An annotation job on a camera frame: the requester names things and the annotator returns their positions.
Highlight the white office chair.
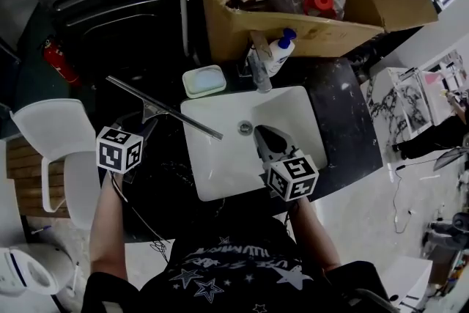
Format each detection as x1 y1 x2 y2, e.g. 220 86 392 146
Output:
10 98 102 231

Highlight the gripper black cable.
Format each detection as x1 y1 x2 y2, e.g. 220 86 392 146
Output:
109 172 173 261
281 201 300 232

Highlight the person's black star-print shirt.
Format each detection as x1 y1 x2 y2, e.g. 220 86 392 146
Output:
82 208 389 313

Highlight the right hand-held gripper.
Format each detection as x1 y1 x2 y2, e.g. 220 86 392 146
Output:
253 123 320 203

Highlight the white toilet brush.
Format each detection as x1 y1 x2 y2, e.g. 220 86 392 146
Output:
65 261 80 298

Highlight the white hose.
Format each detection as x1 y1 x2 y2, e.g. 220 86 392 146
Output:
180 0 193 58

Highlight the black marble table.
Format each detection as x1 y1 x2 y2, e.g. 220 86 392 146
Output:
86 56 385 243

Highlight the white toilet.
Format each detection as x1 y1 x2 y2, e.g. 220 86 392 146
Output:
0 243 76 296

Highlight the chrome faucet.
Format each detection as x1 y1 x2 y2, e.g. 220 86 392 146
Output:
245 31 274 94

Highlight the white sink basin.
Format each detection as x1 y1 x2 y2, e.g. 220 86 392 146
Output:
180 85 328 202

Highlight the person's left forearm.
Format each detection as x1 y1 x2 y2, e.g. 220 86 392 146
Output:
89 170 129 281

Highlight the white marble-pattern cabinet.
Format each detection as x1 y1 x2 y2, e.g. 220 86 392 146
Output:
361 65 433 144

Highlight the wooden step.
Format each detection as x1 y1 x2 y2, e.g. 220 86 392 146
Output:
6 137 70 219

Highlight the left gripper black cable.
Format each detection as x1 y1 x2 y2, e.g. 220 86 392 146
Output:
109 172 173 261

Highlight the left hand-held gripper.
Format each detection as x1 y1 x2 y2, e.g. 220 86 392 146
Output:
95 113 159 175

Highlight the pale green soap dish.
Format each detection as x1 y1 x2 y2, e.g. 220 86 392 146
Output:
182 64 227 99

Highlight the white power cable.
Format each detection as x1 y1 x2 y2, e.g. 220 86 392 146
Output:
394 164 440 234

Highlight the red fire extinguisher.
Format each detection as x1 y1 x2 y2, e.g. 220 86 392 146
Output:
42 36 82 87

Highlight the white blue-pump soap bottle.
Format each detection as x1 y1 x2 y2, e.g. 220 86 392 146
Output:
264 28 297 78

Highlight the person's right forearm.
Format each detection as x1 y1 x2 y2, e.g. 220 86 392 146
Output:
291 196 341 270

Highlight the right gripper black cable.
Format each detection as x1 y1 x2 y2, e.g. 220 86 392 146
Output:
281 201 300 232

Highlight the metal squeegee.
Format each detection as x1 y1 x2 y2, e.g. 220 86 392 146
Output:
105 75 224 141

